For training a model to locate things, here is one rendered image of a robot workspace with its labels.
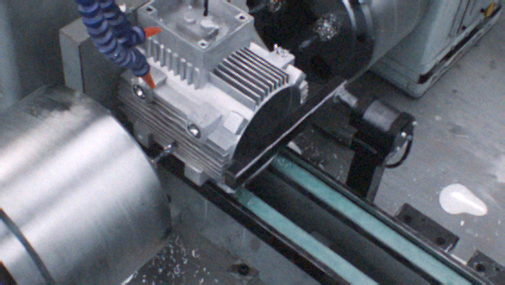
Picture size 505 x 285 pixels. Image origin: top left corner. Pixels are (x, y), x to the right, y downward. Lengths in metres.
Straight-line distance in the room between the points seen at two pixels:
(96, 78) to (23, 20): 0.13
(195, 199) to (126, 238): 0.31
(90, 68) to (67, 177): 0.24
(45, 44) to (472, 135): 0.77
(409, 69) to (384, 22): 0.29
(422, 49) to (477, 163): 0.23
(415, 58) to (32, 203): 0.83
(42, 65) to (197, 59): 0.27
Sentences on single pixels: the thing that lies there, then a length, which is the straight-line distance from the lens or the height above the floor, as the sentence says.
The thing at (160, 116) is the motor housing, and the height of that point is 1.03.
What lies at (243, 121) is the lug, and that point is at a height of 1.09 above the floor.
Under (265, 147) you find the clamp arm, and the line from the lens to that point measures 1.03.
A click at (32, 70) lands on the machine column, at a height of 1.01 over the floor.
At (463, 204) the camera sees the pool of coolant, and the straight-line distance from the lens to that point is 1.34.
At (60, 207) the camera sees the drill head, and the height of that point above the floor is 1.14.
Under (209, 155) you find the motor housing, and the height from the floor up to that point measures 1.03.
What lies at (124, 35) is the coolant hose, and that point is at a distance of 0.90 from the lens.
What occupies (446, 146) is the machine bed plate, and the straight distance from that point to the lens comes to 1.42.
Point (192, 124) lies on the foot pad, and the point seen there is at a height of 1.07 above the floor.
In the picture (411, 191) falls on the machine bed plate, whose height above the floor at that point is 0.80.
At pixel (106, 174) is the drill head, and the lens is 0.85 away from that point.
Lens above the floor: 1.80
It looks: 48 degrees down
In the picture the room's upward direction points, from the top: 8 degrees clockwise
